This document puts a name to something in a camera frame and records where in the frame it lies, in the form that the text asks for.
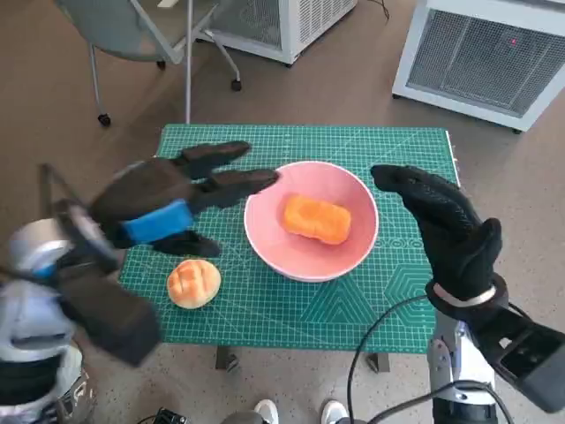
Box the round toy bread bun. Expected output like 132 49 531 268
166 259 222 309

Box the person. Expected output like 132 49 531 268
52 344 96 424

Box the oblong orange toy bread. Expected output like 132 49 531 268
282 193 353 246

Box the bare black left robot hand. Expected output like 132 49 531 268
90 140 282 258

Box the white mesh cabinet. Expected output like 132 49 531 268
391 0 565 133
200 0 358 67

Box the silver metal pole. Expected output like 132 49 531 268
184 0 198 125

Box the black table bracket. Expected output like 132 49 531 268
215 347 239 371
364 352 390 373

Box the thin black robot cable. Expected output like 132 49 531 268
347 294 438 424
39 163 89 222

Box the small black device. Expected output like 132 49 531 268
136 408 186 424

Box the pink bowl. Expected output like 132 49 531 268
243 161 380 284

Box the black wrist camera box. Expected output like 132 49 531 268
52 264 161 367
478 304 565 414

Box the grey office chair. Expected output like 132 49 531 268
55 0 244 127

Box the green cutting mat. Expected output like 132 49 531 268
118 123 460 354

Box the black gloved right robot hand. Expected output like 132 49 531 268
369 164 503 306

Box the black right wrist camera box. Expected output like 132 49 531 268
478 304 565 414

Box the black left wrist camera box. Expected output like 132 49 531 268
52 264 161 367

